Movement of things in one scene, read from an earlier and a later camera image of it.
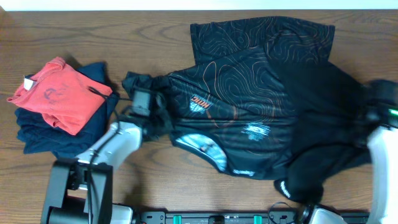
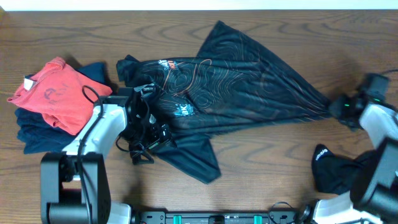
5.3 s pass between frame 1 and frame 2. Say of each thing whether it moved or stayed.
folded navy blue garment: stayed
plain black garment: moved
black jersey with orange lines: moved
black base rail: stayed
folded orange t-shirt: stayed
